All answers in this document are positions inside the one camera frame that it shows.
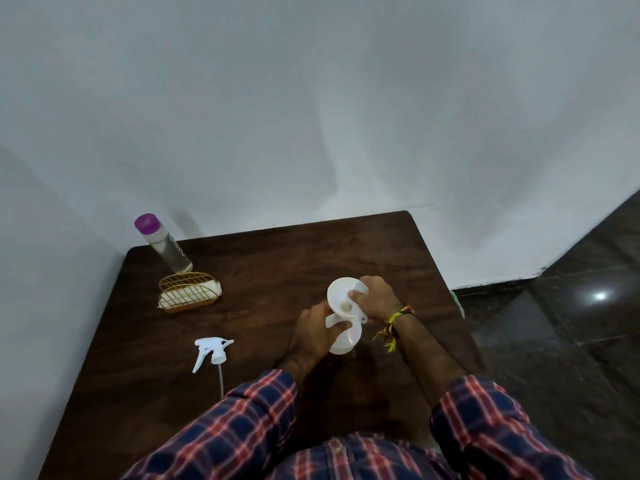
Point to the person's right hand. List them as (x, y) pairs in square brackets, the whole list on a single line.
[(380, 299)]

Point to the person's left hand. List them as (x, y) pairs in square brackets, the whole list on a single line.
[(312, 334)]

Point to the person's right fingers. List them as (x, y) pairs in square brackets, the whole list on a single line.
[(359, 293)]

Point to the person's left fingers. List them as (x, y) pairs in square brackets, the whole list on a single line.
[(341, 326)]

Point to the white plastic bottle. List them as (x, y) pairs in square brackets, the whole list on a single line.
[(346, 340)]

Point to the white plastic funnel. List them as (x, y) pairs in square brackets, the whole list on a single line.
[(342, 297)]

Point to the person's right forearm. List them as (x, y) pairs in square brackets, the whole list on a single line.
[(427, 357)]

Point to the person's left forearm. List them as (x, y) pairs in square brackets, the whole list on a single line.
[(298, 368)]

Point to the yellow red thread wristband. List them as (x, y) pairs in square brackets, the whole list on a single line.
[(392, 322)]

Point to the green object beside table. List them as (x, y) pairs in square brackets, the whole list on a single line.
[(458, 304)]

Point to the white spray trigger head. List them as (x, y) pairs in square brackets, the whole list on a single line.
[(211, 348)]

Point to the white paper napkins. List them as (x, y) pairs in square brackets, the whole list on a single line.
[(187, 294)]

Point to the clear bottle with purple cap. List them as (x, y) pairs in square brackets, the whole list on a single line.
[(165, 244)]

